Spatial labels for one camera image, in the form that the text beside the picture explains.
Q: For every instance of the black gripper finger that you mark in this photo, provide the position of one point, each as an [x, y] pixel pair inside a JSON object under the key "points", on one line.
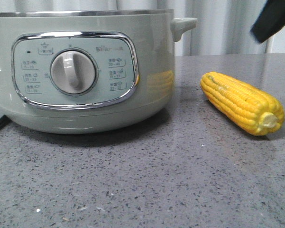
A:
{"points": [[270, 21]]}

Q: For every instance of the grey pot control knob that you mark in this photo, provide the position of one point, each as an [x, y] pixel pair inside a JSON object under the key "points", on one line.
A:
{"points": [[73, 72]]}

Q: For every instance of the yellow corn cob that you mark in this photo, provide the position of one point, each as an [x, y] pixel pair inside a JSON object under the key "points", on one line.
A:
{"points": [[253, 110]]}

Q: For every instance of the pale green electric cooking pot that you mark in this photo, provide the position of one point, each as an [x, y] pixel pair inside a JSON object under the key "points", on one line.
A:
{"points": [[133, 52]]}

